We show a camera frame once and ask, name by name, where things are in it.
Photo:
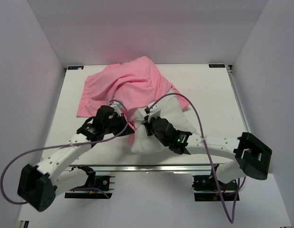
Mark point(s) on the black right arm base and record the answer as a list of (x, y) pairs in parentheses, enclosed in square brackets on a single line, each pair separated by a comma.
[(205, 190)]

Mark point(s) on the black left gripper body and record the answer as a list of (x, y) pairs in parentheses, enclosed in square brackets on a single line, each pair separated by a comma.
[(117, 123)]

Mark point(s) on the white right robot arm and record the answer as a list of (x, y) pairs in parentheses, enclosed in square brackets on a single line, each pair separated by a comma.
[(248, 156)]

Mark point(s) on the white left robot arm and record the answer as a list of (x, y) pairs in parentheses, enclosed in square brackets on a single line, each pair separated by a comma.
[(40, 184)]

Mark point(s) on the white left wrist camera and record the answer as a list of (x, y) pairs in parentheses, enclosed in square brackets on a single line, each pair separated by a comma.
[(117, 106)]

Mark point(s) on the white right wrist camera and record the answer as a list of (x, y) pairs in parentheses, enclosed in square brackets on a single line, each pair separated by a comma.
[(152, 111)]

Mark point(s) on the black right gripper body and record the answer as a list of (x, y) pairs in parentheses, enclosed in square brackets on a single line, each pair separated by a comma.
[(151, 131)]

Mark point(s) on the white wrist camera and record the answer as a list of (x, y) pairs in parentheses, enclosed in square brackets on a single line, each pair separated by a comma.
[(117, 106), (152, 111)]

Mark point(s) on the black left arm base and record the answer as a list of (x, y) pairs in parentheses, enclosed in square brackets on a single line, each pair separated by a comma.
[(99, 186)]

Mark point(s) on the pink fabric pillowcase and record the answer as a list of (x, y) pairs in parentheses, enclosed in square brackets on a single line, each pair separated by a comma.
[(137, 84)]

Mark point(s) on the blue left corner label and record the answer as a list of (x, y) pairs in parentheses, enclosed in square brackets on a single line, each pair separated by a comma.
[(75, 67)]

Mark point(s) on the white pillow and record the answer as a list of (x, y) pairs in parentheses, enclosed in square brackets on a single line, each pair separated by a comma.
[(172, 111)]

